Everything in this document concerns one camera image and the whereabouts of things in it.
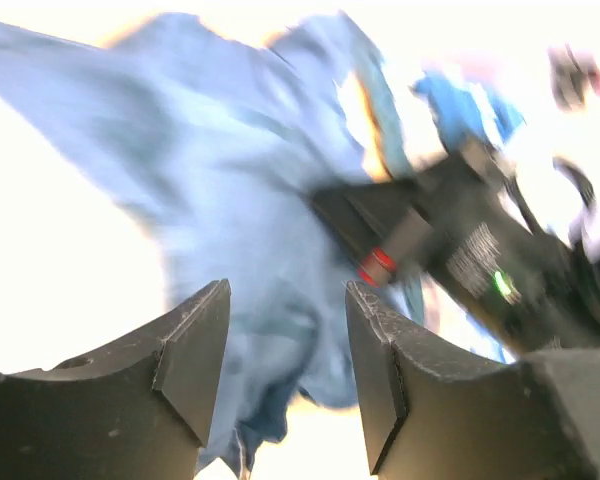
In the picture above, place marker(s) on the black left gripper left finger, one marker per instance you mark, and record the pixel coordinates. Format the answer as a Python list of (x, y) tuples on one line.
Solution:
[(139, 407)]

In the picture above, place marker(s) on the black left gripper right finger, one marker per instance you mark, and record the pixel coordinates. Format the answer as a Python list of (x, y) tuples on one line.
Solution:
[(433, 411)]

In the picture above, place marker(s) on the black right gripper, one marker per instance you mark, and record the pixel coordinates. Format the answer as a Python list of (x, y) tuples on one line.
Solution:
[(485, 247)]

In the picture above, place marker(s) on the blue letter-print pillowcase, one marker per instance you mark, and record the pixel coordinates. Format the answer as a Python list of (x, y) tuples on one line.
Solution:
[(218, 146)]

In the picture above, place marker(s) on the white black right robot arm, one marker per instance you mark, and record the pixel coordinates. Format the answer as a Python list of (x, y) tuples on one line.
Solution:
[(465, 222)]

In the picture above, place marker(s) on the blue houndstooth bear pillow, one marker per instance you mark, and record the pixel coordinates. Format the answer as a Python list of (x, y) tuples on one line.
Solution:
[(464, 107)]

